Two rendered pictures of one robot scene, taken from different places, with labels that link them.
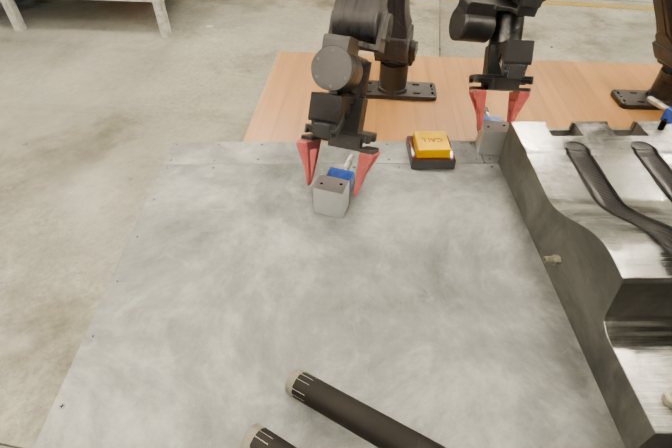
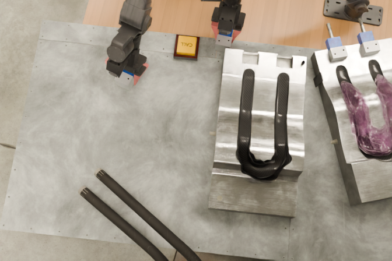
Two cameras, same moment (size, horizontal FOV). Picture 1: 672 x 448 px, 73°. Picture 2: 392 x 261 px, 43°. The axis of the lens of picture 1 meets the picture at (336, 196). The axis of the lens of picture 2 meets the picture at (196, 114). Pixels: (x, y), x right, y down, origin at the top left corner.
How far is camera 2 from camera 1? 109 cm
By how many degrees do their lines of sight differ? 33
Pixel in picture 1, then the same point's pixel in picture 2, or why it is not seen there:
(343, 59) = (120, 52)
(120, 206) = not seen: outside the picture
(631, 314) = (222, 167)
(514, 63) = (223, 30)
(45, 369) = not seen: outside the picture
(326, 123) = (114, 73)
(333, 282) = (119, 127)
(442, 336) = (158, 158)
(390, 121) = (172, 13)
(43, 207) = not seen: outside the picture
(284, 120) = (108, 4)
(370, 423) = (119, 193)
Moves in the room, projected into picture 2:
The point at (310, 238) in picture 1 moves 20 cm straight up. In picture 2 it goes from (112, 101) to (102, 81)
